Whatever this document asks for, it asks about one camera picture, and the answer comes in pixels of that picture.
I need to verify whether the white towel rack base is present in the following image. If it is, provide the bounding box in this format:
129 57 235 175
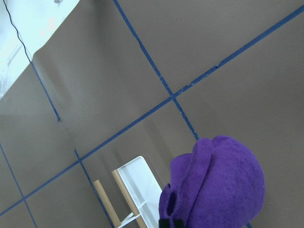
117 156 162 228

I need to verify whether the wooden rack rod far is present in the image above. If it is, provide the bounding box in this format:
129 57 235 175
93 180 121 228

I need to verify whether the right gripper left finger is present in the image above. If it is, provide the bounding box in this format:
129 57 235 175
159 219 170 228

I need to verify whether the wooden rack rod near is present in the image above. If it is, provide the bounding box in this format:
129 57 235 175
112 169 147 228

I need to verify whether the purple towel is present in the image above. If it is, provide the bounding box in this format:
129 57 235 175
159 136 266 228

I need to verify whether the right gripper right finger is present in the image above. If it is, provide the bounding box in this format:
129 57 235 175
173 219 184 228

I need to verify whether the wooden rack rod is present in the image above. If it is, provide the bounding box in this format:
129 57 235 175
93 180 121 228
112 169 147 228

